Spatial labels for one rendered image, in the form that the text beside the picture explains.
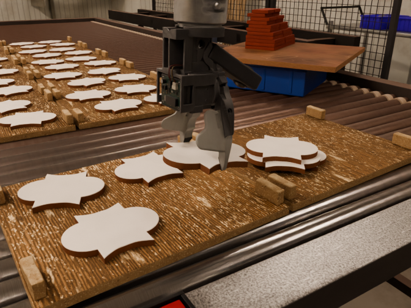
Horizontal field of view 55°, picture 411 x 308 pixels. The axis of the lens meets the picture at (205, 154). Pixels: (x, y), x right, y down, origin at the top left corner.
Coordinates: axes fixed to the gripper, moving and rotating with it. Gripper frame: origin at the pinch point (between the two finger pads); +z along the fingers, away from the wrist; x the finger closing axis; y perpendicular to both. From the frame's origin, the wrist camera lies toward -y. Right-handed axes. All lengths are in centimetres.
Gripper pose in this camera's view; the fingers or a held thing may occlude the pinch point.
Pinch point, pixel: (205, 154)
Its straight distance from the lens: 65.0
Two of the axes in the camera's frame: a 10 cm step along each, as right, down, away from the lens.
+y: -8.2, 1.7, -5.5
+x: 5.7, 3.2, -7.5
